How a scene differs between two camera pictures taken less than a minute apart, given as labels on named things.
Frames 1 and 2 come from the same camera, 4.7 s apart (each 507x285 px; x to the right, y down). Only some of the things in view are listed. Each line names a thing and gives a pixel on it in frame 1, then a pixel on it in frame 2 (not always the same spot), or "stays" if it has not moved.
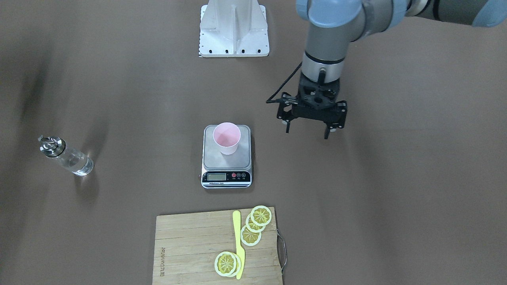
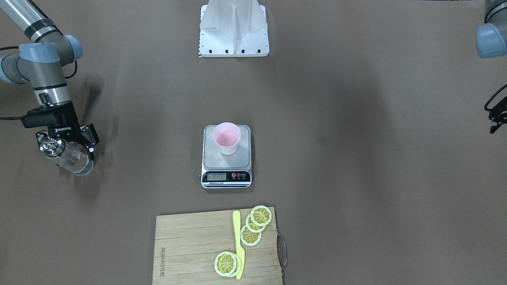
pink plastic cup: x=227 y=135 stays
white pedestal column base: x=233 y=28 stays
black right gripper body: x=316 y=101 -> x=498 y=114
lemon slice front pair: x=227 y=264 stays
